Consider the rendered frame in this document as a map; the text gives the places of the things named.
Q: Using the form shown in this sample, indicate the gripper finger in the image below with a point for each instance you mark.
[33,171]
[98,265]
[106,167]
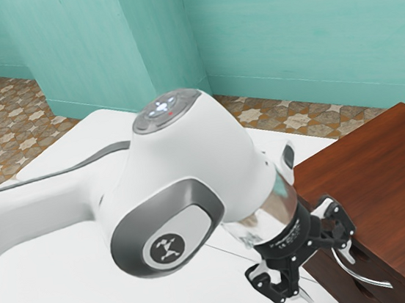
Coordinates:
[338,221]
[274,286]

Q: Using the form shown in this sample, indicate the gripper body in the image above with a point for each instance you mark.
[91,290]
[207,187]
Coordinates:
[291,238]

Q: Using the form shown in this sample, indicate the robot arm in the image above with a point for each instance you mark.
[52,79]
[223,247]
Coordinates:
[174,162]

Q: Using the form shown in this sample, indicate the brown wooden drawer cabinet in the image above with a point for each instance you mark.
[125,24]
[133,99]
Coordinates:
[382,173]

